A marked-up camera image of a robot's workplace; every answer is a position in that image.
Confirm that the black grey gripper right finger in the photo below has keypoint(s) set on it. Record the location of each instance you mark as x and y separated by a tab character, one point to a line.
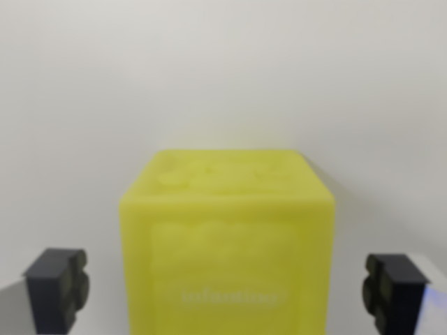
398	296

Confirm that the yellow soft cube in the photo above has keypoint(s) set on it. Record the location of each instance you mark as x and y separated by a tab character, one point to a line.
227	244

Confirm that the black grey gripper left finger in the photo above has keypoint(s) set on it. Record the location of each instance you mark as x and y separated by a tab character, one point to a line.
49	293

